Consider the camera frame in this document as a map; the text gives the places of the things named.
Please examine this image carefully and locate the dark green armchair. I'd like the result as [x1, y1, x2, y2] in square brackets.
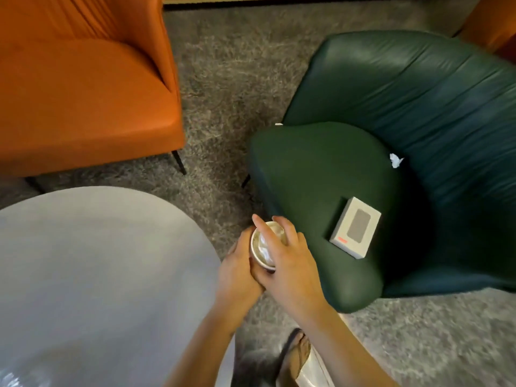
[242, 30, 516, 315]

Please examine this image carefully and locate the person's right hand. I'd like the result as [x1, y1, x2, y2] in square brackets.
[250, 214, 329, 321]

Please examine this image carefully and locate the white paper cup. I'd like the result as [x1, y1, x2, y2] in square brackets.
[250, 221, 289, 273]

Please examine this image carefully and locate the orange armchair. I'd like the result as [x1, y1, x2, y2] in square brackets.
[0, 0, 188, 195]
[456, 0, 516, 65]

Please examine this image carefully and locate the person's right forearm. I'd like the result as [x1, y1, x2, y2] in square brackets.
[298, 303, 400, 387]

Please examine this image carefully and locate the white flat cardboard box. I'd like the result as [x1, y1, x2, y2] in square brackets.
[329, 196, 382, 260]

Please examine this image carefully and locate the person's foot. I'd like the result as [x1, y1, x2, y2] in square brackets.
[278, 332, 312, 387]

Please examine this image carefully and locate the person's left hand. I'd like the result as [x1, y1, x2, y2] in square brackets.
[216, 227, 265, 319]

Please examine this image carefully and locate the black flip-flop sandal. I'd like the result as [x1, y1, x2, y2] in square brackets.
[276, 328, 313, 387]

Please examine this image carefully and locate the person's left forearm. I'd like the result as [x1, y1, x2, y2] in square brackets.
[163, 298, 243, 387]

